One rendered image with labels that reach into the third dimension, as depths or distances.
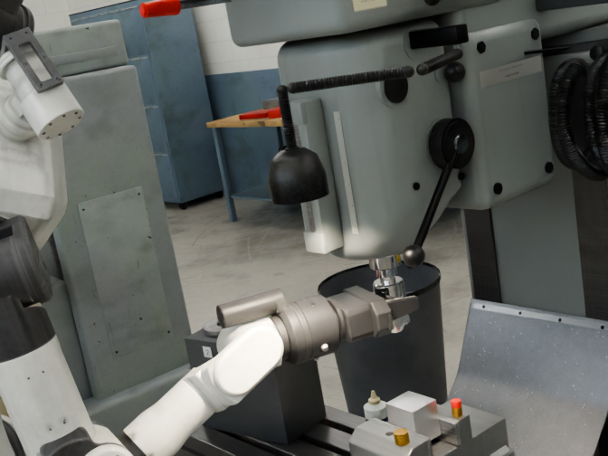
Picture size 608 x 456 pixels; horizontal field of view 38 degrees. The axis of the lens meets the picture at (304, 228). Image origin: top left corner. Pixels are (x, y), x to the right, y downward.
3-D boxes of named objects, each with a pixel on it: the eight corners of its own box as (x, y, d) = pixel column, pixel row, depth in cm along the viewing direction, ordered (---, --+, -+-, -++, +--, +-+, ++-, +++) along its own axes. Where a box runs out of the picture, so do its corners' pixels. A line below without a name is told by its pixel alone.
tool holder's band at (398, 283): (410, 281, 135) (409, 276, 135) (394, 292, 131) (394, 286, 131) (383, 280, 138) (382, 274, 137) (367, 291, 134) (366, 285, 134)
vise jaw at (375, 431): (406, 479, 130) (403, 454, 129) (350, 454, 140) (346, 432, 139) (434, 460, 133) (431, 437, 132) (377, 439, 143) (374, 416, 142)
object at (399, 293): (414, 318, 136) (410, 281, 135) (401, 329, 133) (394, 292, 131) (388, 316, 139) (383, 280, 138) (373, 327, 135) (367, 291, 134)
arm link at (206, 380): (294, 350, 123) (223, 420, 119) (273, 346, 131) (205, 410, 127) (264, 316, 122) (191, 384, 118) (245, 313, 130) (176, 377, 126)
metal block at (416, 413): (418, 448, 136) (413, 413, 134) (390, 438, 140) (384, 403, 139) (441, 434, 139) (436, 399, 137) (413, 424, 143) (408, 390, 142)
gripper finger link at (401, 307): (417, 311, 134) (381, 322, 132) (414, 291, 134) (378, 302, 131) (422, 314, 133) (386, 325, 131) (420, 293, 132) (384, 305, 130)
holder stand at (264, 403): (288, 446, 161) (268, 343, 156) (202, 426, 175) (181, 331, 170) (327, 416, 170) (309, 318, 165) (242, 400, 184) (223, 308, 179)
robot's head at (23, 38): (23, 124, 116) (29, 95, 109) (-12, 71, 117) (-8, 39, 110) (65, 107, 119) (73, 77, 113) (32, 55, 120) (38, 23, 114)
